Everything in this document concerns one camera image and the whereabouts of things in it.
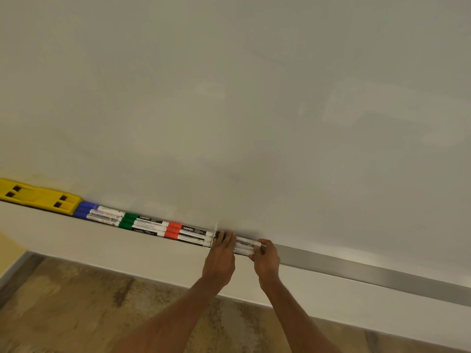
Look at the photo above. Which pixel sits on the person's left fingers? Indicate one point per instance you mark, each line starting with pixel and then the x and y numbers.
pixel 225 241

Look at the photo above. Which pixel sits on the person's left hand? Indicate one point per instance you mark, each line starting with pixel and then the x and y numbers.
pixel 219 264

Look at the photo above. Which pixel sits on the person's right hand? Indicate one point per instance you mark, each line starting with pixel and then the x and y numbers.
pixel 266 262

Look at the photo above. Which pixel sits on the blue capped whiteboard marker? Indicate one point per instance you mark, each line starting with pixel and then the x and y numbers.
pixel 106 209
pixel 99 219
pixel 103 215

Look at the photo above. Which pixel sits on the black capped whiteboard marker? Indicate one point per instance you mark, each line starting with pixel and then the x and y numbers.
pixel 244 240
pixel 243 249

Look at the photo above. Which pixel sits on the person's right fingers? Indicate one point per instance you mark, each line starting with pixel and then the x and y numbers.
pixel 259 249

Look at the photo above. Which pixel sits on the white whiteboard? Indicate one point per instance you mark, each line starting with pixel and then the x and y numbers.
pixel 235 106

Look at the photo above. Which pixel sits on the green capped whiteboard marker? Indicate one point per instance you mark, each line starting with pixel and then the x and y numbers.
pixel 141 230
pixel 147 219

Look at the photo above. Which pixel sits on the red capped whiteboard marker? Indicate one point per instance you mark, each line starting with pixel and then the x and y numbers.
pixel 187 239
pixel 191 229

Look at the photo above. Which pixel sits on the aluminium marker tray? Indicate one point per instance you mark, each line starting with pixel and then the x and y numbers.
pixel 368 272

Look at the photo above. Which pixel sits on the person's right forearm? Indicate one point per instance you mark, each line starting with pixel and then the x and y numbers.
pixel 298 319

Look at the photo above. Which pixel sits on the person's left forearm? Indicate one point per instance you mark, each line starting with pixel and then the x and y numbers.
pixel 173 319

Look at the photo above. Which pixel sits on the yellow whiteboard eraser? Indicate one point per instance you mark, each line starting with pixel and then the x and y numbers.
pixel 36 196

